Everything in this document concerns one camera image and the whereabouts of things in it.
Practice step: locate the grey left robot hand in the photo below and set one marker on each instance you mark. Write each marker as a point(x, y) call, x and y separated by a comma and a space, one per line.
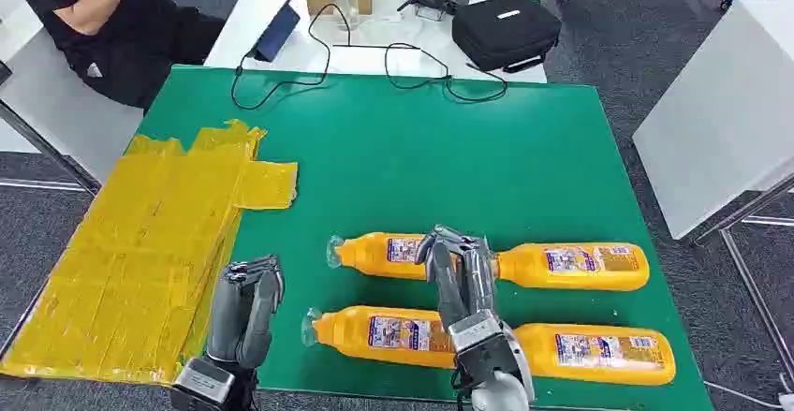
point(242, 315)

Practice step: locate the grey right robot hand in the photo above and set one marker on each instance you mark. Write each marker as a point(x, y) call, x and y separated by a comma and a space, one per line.
point(462, 278)

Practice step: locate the orange drink bottle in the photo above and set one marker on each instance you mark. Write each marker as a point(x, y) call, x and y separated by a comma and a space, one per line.
point(372, 258)
point(539, 353)
point(533, 275)
point(347, 335)

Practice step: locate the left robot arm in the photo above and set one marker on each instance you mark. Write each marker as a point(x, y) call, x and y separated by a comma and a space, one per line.
point(205, 386)

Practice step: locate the yellow taped sheet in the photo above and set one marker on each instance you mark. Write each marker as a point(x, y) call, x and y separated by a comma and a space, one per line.
point(136, 259)

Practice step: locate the green table mat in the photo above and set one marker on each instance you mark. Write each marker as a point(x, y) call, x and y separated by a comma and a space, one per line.
point(403, 166)

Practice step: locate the black carry case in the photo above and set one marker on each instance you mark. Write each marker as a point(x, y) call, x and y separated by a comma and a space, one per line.
point(502, 36)

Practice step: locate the white desk with dark legs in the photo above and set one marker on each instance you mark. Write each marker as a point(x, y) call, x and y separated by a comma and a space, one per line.
point(56, 117)

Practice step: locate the dark blue tablet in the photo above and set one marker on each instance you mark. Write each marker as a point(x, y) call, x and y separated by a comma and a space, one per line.
point(276, 33)

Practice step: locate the person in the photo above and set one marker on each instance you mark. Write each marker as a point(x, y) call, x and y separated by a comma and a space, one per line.
point(124, 36)

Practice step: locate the large white table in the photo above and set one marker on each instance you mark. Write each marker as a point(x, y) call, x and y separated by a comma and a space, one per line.
point(726, 117)

